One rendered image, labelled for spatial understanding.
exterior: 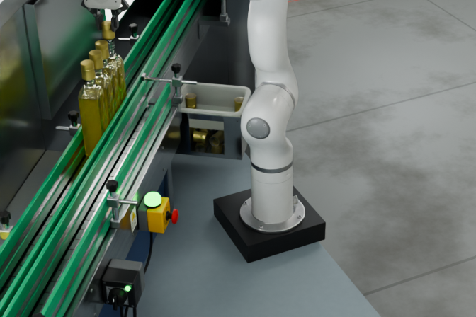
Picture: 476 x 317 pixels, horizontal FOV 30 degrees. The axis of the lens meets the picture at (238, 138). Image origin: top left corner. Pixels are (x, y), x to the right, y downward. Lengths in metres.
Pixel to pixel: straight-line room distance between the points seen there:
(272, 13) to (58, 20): 0.59
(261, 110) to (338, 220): 1.68
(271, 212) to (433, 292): 1.24
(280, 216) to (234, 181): 0.35
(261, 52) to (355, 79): 2.73
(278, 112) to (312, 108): 2.39
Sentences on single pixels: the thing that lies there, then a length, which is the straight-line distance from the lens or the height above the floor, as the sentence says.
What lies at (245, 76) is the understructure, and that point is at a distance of 3.57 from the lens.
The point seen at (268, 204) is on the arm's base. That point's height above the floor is 0.89.
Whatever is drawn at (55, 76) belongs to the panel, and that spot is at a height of 1.25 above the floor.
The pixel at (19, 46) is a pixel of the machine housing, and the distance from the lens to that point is 2.32.
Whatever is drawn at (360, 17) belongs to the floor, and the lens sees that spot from 5.71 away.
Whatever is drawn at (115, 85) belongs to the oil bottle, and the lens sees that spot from 2.49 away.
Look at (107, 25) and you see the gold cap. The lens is 2.46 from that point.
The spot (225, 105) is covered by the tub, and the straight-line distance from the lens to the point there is 2.87.
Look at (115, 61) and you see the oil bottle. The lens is 2.50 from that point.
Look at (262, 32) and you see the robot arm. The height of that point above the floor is 1.42.
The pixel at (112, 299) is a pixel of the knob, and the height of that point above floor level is 0.98.
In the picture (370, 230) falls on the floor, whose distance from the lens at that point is 3.87.
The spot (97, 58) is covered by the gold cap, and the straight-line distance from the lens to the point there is 2.38.
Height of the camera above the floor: 2.41
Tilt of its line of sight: 33 degrees down
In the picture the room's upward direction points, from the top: 1 degrees counter-clockwise
